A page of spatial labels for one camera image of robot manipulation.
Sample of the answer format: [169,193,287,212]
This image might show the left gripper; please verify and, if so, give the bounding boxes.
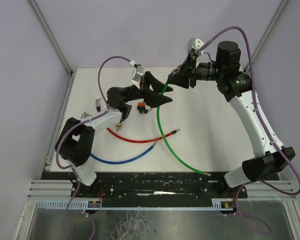
[124,71,173,106]

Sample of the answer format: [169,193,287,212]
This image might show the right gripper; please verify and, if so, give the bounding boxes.
[167,53,224,89]

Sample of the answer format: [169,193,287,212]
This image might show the green cable lock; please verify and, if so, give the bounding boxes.
[156,66,212,178]

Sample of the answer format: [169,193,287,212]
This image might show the green lock key bunch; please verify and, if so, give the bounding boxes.
[80,111,92,119]

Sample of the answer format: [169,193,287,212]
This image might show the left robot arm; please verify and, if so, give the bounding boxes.
[55,71,172,198]

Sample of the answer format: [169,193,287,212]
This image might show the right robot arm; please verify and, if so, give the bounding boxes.
[167,38,296,198]

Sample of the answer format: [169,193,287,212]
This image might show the brass padlock with key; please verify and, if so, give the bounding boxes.
[115,122,123,134]

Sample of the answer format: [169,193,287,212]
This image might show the orange padlock with keys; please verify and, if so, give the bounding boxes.
[137,102,152,114]

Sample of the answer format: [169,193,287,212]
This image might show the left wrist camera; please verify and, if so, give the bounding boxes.
[131,65,145,87]

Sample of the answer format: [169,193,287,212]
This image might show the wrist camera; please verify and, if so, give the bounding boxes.
[186,37,205,57]
[131,65,145,87]

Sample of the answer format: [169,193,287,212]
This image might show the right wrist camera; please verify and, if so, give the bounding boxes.
[186,37,205,57]

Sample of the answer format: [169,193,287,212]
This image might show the red cable lock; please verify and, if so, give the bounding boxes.
[107,127,180,144]

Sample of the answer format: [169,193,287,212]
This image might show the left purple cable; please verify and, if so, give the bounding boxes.
[55,56,137,240]

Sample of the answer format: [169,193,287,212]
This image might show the blue cable lock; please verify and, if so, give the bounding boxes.
[89,141,157,165]

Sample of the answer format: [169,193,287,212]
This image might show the left aluminium frame post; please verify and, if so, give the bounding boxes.
[27,0,75,76]

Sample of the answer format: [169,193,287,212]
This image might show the aluminium frame post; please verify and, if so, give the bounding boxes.
[27,0,75,76]
[251,0,291,64]

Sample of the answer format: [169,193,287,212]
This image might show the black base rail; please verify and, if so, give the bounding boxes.
[69,171,248,200]

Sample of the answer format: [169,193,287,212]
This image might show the right aluminium frame post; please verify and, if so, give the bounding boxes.
[251,0,291,64]

